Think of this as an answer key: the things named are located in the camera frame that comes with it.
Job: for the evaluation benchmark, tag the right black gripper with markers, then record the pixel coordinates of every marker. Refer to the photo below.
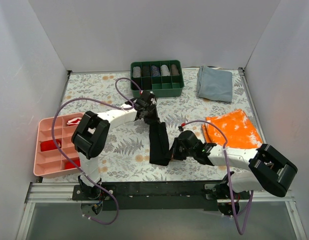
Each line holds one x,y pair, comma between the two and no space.
177,150

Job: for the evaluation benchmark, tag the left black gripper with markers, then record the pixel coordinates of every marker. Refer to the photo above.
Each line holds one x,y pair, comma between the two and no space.
149,116

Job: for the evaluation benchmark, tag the black boxer underwear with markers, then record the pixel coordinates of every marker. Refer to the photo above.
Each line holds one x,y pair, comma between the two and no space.
159,144

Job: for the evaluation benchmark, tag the orange white patterned cloth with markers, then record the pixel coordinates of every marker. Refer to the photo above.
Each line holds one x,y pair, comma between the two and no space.
238,129

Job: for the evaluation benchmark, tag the light blue cloth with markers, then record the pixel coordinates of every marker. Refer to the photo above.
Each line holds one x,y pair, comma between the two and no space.
214,84

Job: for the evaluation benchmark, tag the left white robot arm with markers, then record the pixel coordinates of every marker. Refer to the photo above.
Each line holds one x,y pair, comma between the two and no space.
91,134

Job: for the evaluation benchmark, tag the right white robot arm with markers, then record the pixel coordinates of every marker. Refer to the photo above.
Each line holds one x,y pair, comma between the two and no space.
264,168

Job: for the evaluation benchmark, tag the green compartment organizer box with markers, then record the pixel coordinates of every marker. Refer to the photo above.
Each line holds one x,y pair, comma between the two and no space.
161,86

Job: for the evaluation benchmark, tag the blue patterned rolled sock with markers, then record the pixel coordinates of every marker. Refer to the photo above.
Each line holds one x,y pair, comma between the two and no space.
155,71

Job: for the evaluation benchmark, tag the black speckled rolled sock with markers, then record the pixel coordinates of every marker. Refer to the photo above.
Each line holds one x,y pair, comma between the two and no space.
146,71

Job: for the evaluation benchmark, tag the brown rolled sock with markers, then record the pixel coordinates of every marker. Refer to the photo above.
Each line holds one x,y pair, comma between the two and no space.
174,71

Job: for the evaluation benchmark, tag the red white rolled cloth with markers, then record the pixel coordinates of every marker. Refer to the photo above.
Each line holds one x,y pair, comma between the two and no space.
74,121

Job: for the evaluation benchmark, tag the red rolled cloth lower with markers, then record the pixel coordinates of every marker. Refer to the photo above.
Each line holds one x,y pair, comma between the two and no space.
72,165

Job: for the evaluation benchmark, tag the red rolled cloth middle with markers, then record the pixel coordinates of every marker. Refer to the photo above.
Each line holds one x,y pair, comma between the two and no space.
49,145

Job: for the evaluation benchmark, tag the pink compartment organizer tray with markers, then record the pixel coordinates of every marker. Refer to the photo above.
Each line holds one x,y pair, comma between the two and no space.
50,164

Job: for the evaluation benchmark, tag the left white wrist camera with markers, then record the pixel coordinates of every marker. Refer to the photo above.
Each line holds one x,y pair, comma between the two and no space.
153,99

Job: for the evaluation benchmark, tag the aluminium frame rail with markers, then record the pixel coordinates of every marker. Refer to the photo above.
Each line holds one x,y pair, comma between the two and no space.
58,192

